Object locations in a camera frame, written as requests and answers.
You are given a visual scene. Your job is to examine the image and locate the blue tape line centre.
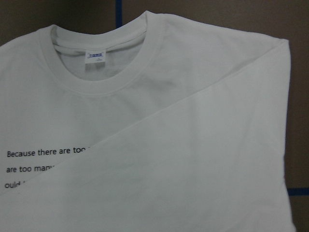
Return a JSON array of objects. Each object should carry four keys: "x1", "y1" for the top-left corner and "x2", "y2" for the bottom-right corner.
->
[{"x1": 115, "y1": 0, "x2": 123, "y2": 28}]

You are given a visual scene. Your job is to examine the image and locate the white printed t-shirt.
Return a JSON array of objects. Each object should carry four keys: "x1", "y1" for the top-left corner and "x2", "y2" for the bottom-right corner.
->
[{"x1": 0, "y1": 12, "x2": 295, "y2": 232}]

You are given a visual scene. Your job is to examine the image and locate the blue tape line crosswise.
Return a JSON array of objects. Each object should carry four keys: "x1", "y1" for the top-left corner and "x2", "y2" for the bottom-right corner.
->
[{"x1": 287, "y1": 188, "x2": 309, "y2": 196}]

